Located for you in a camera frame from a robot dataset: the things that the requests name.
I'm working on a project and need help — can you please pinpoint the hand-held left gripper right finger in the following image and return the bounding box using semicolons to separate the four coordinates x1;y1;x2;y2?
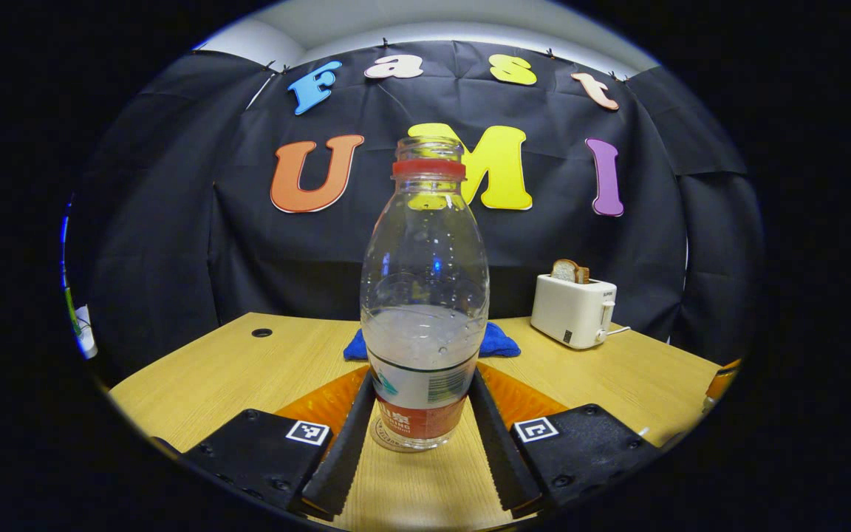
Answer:
468;366;664;519

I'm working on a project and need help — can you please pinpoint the bread slice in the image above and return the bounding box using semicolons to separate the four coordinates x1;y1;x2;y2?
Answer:
551;259;590;284

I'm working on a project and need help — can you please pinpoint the clear plastic water bottle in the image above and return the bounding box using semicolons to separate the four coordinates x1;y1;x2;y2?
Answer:
360;136;491;451

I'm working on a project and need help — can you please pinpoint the black backdrop cloth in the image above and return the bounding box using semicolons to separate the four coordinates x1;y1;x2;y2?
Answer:
64;41;765;385

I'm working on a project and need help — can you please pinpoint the blue towel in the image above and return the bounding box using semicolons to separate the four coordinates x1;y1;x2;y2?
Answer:
343;322;521;361

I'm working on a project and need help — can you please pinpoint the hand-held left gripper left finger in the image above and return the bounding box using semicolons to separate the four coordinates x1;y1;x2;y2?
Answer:
179;366;376;518

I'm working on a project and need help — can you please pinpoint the white toaster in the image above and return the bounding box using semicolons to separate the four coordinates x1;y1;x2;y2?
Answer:
530;273;617;349

